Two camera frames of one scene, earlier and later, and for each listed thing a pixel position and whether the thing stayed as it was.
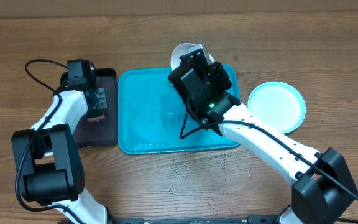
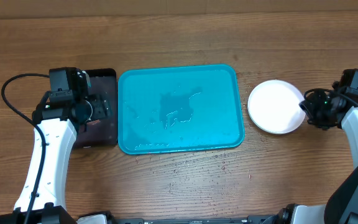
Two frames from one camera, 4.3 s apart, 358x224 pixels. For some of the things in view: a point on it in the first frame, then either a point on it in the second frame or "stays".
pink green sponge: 96,119 stays
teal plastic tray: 153,117 stays
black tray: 96,134 stays
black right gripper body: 222,83 → 317,109
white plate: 181,50 → 274,107
